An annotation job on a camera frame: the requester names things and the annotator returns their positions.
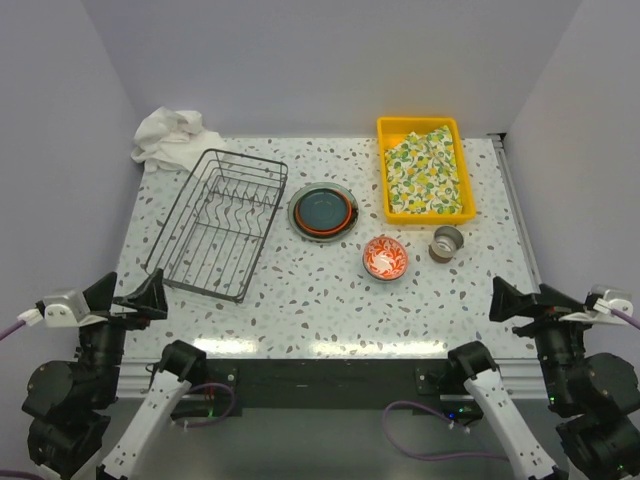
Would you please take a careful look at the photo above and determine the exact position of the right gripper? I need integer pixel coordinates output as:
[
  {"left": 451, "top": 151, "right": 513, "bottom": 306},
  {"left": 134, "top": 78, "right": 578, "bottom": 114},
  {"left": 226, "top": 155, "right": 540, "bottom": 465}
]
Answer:
[{"left": 489, "top": 272, "right": 597, "bottom": 405}]

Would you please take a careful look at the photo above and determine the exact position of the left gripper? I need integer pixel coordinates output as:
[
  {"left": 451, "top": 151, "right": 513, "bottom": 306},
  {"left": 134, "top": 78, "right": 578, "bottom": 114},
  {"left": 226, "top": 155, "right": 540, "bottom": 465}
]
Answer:
[{"left": 76, "top": 265, "right": 167, "bottom": 401}]

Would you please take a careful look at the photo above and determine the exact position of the beige brown cup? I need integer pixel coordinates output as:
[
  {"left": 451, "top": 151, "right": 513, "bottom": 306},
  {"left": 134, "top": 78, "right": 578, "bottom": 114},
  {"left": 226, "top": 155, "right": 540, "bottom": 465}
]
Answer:
[{"left": 428, "top": 225, "right": 464, "bottom": 263}]

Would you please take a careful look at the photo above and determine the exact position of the white red patterned bowl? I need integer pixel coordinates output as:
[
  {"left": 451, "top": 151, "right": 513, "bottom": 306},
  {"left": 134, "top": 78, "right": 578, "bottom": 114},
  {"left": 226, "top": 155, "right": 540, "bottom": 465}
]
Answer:
[{"left": 363, "top": 236, "right": 409, "bottom": 273}]

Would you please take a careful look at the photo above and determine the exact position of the light green floral plate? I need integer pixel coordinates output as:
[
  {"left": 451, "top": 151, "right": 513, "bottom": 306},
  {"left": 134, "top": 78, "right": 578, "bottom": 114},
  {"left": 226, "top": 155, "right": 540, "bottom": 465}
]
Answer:
[{"left": 287, "top": 182, "right": 359, "bottom": 243}]

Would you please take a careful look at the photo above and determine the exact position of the orange plate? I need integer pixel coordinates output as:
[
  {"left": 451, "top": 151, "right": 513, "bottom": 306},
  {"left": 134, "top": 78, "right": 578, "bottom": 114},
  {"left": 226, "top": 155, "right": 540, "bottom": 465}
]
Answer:
[{"left": 292, "top": 188, "right": 354, "bottom": 237}]

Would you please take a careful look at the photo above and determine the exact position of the dark teal plate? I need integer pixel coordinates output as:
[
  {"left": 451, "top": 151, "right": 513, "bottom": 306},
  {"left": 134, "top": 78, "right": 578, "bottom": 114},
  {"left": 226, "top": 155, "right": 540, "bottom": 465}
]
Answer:
[{"left": 296, "top": 188, "right": 351, "bottom": 229}]

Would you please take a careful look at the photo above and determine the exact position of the light green bowl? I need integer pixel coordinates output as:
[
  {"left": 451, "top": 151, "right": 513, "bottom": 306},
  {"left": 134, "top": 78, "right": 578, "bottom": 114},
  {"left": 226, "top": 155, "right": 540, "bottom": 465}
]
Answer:
[{"left": 367, "top": 270, "right": 406, "bottom": 283}]

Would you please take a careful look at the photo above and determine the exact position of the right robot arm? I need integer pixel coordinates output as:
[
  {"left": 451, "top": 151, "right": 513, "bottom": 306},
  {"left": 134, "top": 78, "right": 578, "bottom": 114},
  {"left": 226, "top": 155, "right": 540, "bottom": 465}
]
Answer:
[{"left": 439, "top": 277, "right": 639, "bottom": 479}]

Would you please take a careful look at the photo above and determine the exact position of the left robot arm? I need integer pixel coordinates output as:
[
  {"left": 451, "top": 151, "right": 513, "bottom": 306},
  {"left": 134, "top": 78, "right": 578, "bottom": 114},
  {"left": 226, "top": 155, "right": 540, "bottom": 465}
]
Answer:
[{"left": 22, "top": 269, "right": 207, "bottom": 479}]

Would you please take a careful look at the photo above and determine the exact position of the yellow plastic bin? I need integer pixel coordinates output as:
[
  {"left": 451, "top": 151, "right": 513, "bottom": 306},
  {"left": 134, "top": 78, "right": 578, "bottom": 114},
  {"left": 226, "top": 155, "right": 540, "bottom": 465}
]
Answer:
[{"left": 377, "top": 117, "right": 476, "bottom": 225}]

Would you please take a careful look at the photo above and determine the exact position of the white crumpled towel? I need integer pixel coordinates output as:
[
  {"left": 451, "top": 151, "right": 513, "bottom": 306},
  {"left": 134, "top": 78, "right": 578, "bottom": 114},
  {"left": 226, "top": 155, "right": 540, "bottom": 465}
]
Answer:
[{"left": 131, "top": 107, "right": 227, "bottom": 172}]

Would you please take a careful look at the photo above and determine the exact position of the lemon print cloth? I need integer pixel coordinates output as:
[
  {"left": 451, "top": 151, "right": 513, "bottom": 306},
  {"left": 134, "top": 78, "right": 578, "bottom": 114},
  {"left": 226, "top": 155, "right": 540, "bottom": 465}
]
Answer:
[{"left": 384, "top": 126, "right": 463, "bottom": 215}]

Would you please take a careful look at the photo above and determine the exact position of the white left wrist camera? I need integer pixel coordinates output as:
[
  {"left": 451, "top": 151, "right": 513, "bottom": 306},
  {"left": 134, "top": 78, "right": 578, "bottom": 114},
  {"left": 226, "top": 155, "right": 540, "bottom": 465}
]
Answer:
[{"left": 36, "top": 290, "right": 93, "bottom": 328}]

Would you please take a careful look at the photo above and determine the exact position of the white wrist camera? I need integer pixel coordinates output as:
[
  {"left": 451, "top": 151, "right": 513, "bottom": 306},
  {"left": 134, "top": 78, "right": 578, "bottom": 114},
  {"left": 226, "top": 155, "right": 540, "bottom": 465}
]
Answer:
[
  {"left": 36, "top": 290, "right": 93, "bottom": 328},
  {"left": 561, "top": 285, "right": 639, "bottom": 325}
]

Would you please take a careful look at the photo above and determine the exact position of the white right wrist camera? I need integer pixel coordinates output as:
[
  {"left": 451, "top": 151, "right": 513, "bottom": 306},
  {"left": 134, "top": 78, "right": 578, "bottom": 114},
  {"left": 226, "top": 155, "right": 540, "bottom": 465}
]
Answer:
[{"left": 561, "top": 285, "right": 639, "bottom": 325}]

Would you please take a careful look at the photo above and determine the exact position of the aluminium frame rail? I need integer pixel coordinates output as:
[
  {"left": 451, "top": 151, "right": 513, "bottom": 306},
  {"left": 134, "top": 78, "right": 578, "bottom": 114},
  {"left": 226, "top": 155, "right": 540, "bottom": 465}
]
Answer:
[{"left": 487, "top": 130, "right": 614, "bottom": 480}]

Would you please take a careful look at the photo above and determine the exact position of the black wire dish rack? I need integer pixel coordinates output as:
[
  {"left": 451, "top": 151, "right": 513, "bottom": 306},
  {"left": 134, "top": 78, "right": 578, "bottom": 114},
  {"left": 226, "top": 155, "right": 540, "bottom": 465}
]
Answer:
[{"left": 145, "top": 148, "right": 288, "bottom": 303}]

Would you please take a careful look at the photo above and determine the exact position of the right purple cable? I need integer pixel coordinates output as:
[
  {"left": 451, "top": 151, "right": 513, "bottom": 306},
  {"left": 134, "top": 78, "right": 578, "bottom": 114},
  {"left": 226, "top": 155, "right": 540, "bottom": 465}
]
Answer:
[{"left": 382, "top": 307, "right": 640, "bottom": 461}]

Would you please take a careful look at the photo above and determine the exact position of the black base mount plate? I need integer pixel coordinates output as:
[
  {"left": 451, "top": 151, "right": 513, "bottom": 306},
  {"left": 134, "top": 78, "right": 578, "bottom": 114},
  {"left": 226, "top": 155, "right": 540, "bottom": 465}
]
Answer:
[{"left": 171, "top": 359, "right": 483, "bottom": 422}]

